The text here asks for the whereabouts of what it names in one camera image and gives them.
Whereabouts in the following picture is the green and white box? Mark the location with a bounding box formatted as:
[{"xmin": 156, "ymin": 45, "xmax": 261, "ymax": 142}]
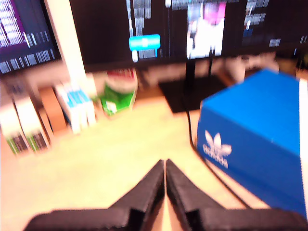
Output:
[
  {"xmin": 13, "ymin": 95, "xmax": 51, "ymax": 153},
  {"xmin": 0, "ymin": 105, "xmax": 25, "ymax": 155}
]

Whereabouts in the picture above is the green and red snack bag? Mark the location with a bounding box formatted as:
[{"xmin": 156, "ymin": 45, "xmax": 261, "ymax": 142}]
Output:
[{"xmin": 98, "ymin": 69, "xmax": 138, "ymax": 116}]

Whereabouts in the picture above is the blue shoebox with hinged lid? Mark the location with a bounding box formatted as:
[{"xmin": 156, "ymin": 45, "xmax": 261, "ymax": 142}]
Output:
[{"xmin": 195, "ymin": 68, "xmax": 308, "ymax": 220}]

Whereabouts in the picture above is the black cable on table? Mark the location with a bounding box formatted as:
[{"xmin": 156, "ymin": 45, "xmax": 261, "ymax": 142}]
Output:
[{"xmin": 186, "ymin": 110, "xmax": 251, "ymax": 209}]

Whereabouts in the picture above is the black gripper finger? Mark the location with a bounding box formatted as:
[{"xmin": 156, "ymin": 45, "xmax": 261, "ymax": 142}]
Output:
[
  {"xmin": 166, "ymin": 158, "xmax": 221, "ymax": 231},
  {"xmin": 109, "ymin": 159, "xmax": 166, "ymax": 231}
]

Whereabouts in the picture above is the white and blue box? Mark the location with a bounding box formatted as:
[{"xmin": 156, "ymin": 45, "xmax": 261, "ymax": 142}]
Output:
[
  {"xmin": 70, "ymin": 88, "xmax": 90, "ymax": 130},
  {"xmin": 55, "ymin": 87, "xmax": 82, "ymax": 135}
]

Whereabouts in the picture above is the black monitor stand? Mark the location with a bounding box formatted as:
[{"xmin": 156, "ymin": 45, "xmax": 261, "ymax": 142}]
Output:
[{"xmin": 158, "ymin": 58, "xmax": 227, "ymax": 114}]

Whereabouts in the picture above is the brown cardboard box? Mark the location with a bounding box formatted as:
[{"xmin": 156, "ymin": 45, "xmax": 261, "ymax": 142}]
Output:
[{"xmin": 39, "ymin": 86, "xmax": 68, "ymax": 135}]

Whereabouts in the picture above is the black Huawei computer monitor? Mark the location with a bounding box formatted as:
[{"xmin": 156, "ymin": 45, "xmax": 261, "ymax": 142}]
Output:
[{"xmin": 69, "ymin": 0, "xmax": 308, "ymax": 73}]

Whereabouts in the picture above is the computer monitor with purple terminal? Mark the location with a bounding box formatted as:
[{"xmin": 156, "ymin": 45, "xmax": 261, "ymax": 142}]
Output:
[{"xmin": 0, "ymin": 0, "xmax": 62, "ymax": 74}]

